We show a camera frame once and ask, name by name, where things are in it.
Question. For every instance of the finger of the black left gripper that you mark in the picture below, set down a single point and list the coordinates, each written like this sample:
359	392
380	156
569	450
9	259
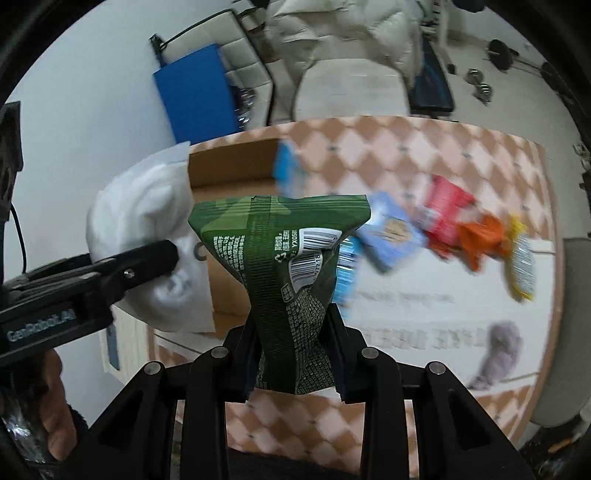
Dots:
110	277

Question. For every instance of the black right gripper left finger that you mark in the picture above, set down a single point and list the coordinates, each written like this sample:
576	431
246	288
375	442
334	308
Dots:
132	439

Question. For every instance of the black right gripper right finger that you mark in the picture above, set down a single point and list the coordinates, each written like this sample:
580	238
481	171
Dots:
456	438

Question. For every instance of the white soft pouch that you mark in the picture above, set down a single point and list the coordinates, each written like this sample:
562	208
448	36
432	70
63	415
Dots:
141	216

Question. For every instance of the yellow silver scrubber sponge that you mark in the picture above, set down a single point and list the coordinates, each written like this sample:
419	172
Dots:
520	261

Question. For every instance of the blue tube packet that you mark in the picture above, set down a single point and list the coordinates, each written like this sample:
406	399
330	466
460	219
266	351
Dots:
350	253

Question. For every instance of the orange snack packet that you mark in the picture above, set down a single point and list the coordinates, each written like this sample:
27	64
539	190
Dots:
480	238

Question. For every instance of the green snack bag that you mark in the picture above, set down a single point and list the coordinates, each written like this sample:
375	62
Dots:
285	253

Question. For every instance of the light blue snack packet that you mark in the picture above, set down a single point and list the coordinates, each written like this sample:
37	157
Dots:
389	237

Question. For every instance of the red snack packet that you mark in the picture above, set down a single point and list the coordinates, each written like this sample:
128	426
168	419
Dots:
438	217

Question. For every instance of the person's left hand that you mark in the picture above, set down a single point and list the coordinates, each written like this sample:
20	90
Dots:
34	409

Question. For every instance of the grey lilac cloth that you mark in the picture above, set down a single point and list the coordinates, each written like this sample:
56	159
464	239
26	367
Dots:
504	350

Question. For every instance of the grey cushioned chair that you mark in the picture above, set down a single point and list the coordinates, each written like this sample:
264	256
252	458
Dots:
567	387

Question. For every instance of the checkered tablecloth with white runner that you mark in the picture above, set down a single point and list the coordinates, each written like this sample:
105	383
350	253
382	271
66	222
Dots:
426	308

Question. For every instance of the brown cardboard box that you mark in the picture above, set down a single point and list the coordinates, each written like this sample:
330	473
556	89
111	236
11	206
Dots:
227	171

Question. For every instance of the blue folder board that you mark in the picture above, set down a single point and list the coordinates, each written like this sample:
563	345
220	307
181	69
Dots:
196	97

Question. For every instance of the blue cardboard box flap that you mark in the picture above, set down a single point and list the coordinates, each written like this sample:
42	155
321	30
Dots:
288	173

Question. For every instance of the white tufted sofa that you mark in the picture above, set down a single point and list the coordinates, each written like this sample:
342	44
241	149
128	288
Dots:
243	66

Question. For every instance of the beige chair seat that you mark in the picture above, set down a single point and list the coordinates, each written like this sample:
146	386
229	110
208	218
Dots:
350	88

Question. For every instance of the white puffy jacket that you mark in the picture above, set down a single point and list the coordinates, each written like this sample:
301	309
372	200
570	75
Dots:
307	31

